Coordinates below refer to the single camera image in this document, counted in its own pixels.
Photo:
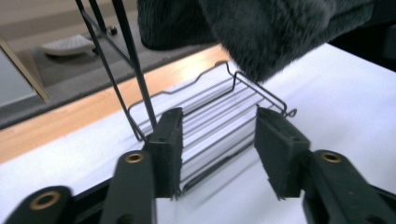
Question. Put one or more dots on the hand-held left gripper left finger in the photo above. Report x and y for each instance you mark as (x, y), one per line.
(166, 149)

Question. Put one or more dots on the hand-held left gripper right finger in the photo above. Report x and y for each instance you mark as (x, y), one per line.
(280, 152)

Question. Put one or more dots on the black fabric pouch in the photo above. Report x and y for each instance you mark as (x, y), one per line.
(264, 37)

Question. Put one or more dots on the white table mat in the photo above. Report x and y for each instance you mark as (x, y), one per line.
(342, 109)

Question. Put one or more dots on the black caster wheel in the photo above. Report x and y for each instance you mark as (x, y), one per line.
(112, 30)

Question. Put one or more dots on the white cabinet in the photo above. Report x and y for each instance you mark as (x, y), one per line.
(12, 81)

